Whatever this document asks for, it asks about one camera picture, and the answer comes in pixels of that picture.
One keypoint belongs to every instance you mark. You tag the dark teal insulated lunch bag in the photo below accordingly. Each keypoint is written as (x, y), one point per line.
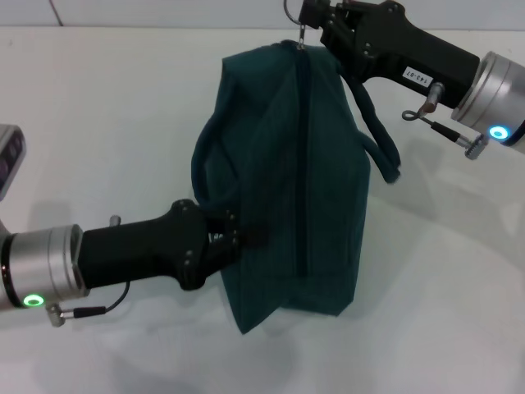
(295, 184)

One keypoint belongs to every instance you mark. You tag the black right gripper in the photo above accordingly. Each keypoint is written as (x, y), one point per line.
(410, 49)

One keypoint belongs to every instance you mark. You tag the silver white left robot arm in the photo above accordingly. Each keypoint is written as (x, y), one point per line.
(37, 262)

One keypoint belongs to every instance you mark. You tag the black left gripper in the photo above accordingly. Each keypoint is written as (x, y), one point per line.
(143, 250)

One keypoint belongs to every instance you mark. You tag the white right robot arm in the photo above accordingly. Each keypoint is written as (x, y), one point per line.
(496, 102)

